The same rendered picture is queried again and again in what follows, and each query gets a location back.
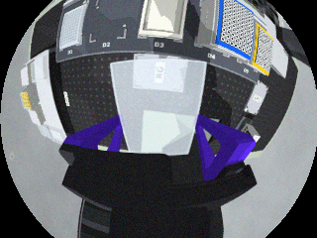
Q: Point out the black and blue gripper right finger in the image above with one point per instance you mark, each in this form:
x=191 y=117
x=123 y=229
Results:
x=235 y=146

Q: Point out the white ready panel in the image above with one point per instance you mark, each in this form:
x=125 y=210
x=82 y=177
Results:
x=245 y=126

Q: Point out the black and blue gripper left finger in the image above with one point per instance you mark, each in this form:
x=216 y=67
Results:
x=90 y=137

